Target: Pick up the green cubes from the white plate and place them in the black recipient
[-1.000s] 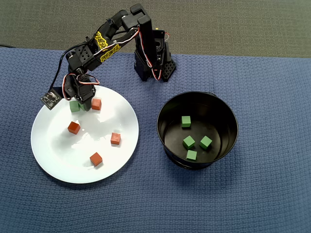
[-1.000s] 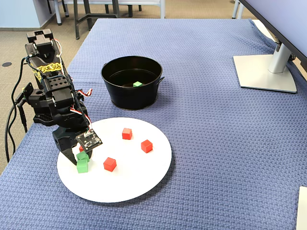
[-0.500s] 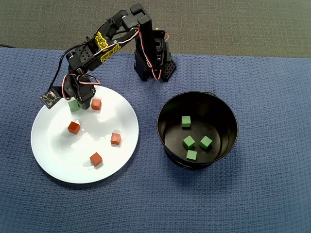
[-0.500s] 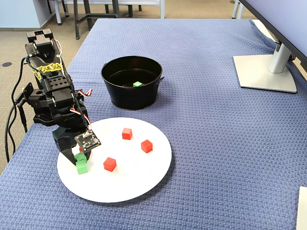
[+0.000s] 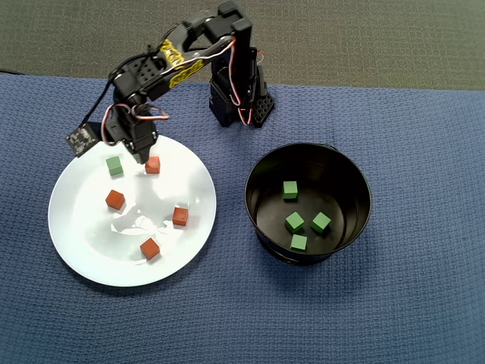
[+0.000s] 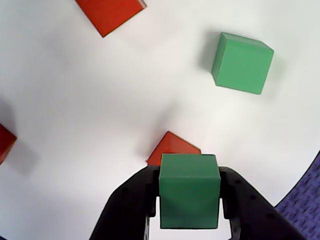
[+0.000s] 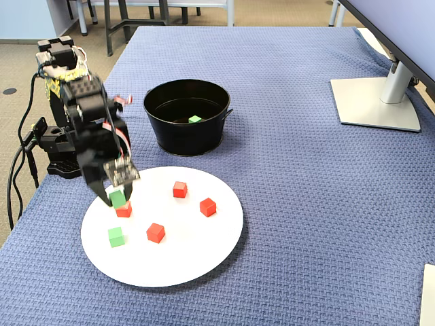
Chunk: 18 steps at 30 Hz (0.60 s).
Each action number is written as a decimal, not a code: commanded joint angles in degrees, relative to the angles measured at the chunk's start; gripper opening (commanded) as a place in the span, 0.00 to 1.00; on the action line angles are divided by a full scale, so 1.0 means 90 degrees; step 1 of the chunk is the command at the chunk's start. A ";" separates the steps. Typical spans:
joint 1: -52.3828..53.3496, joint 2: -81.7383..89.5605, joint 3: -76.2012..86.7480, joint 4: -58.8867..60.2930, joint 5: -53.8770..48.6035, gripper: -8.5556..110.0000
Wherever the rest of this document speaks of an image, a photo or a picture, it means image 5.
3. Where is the blue woven cloth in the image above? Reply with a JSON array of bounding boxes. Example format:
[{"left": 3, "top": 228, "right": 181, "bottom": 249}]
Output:
[{"left": 0, "top": 74, "right": 485, "bottom": 364}]

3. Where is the thin black camera cable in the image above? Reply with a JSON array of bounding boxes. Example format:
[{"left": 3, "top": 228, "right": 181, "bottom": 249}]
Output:
[{"left": 81, "top": 45, "right": 160, "bottom": 128}]

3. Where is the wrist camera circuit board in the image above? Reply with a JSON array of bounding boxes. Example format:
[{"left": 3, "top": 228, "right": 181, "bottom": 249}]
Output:
[{"left": 64, "top": 121, "right": 98, "bottom": 158}]

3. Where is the white round plate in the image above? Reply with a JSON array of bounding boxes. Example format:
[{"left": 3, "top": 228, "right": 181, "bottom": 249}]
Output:
[{"left": 47, "top": 131, "right": 218, "bottom": 288}]

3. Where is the black metal bucket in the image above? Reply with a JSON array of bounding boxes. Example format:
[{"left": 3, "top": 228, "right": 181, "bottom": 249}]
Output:
[{"left": 243, "top": 142, "right": 373, "bottom": 266}]

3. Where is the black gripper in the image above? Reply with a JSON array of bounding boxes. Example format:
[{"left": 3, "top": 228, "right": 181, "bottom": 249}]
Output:
[{"left": 104, "top": 99, "right": 159, "bottom": 165}]

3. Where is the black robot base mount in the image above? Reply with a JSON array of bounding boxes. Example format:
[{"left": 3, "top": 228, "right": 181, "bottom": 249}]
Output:
[{"left": 208, "top": 64, "right": 274, "bottom": 130}]

